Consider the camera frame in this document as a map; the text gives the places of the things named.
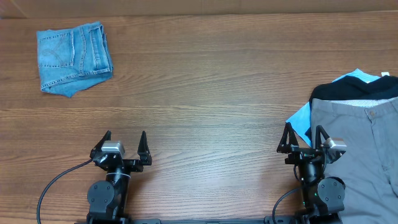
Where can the grey khaki shorts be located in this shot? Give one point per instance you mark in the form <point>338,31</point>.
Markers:
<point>369,165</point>

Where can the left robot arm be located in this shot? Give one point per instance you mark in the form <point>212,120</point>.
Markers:
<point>107,198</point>

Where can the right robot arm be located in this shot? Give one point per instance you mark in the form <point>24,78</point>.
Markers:
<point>322,196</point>

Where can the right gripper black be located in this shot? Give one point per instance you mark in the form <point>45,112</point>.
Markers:
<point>304,156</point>

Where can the light blue garment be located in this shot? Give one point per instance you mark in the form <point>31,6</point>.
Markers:
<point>300,121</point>

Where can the black garment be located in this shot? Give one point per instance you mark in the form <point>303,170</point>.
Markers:
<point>348,88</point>

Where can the folded blue denim shorts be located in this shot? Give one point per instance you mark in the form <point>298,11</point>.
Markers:
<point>74,59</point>

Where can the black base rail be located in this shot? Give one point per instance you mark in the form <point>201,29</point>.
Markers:
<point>211,221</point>

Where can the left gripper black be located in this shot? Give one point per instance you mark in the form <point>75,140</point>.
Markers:
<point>137,166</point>

